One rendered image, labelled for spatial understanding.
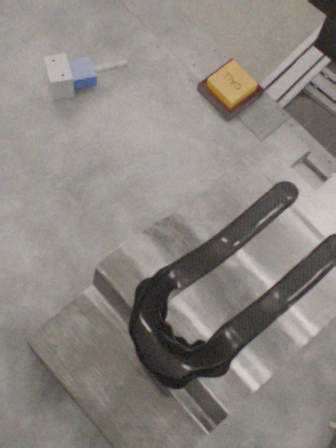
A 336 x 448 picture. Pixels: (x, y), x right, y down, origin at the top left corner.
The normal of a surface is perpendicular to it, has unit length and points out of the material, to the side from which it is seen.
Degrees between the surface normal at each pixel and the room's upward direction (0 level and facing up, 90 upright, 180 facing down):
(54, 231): 0
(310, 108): 0
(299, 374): 0
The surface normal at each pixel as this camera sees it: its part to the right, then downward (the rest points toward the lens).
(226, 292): 0.41, -0.60
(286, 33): 0.07, -0.36
